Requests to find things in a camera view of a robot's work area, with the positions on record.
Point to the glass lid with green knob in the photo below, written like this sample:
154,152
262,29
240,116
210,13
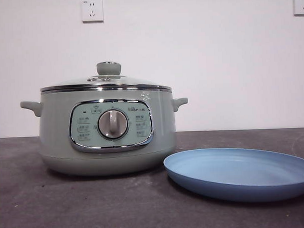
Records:
109,69

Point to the pale green electric steamer pot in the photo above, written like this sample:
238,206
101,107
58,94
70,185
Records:
57,127

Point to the blue round plate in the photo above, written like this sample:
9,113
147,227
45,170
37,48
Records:
234,171

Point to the white wall socket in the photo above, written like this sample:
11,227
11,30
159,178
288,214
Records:
92,11
301,4

